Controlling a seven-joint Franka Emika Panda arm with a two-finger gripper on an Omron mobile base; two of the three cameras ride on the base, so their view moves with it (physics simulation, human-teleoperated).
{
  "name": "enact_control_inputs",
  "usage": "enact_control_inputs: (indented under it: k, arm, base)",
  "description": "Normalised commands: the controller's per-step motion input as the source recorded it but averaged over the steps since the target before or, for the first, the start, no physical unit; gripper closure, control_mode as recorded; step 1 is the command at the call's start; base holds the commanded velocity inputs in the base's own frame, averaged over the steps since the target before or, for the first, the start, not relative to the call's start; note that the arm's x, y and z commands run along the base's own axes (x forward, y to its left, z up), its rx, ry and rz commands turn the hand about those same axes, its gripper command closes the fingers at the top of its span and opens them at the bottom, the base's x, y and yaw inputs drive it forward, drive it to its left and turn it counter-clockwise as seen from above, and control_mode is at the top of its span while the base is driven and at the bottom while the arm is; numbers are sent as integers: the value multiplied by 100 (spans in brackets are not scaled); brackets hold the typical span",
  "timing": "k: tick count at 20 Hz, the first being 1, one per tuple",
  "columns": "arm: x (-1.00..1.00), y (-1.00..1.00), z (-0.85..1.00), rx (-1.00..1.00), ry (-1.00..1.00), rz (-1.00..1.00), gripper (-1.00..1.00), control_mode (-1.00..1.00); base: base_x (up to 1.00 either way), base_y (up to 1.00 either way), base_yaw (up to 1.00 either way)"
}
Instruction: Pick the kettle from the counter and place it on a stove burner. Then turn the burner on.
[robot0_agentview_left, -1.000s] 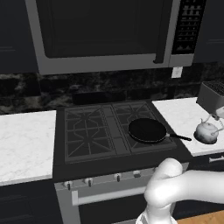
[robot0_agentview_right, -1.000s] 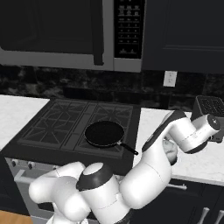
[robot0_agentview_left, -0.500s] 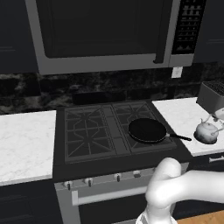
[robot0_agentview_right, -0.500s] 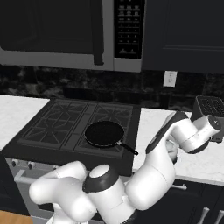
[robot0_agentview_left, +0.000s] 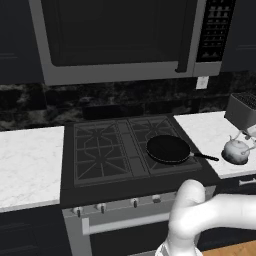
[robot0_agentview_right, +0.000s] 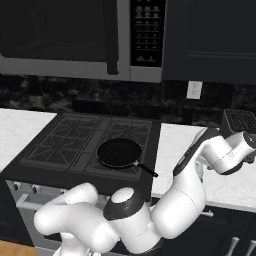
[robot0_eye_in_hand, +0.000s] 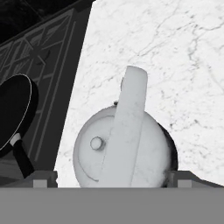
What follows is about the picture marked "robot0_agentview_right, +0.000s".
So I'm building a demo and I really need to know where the black stove with hob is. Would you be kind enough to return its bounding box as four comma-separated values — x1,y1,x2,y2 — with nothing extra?
1,111,162,256

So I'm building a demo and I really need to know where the black frying pan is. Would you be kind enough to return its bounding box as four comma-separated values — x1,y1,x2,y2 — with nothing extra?
96,137,160,179

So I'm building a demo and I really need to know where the grey microwave oven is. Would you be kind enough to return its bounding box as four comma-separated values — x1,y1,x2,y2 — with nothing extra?
0,0,167,84

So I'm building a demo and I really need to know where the black toaster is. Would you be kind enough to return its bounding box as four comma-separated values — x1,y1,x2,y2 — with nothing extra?
219,108,256,165

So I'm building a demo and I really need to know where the dark base cupboard door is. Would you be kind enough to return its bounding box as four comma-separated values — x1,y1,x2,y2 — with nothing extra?
156,219,256,256

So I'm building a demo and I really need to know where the dark base cupboard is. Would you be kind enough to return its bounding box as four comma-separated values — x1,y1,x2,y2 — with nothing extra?
0,172,36,248

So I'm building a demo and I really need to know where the white wall socket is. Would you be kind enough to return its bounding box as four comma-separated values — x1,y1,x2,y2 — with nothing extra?
185,80,204,101

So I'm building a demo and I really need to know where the black microwave door handle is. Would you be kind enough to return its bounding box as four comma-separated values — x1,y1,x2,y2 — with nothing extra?
102,0,120,76

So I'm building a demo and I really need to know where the silver drawer handle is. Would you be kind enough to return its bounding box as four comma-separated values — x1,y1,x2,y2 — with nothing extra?
199,209,215,218

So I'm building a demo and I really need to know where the silver oven door handle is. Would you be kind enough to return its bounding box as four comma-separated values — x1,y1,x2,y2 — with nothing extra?
15,193,46,213

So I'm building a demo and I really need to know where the silver cupboard door handle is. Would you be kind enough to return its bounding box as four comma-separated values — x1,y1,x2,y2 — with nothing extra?
245,239,256,256
227,236,240,256

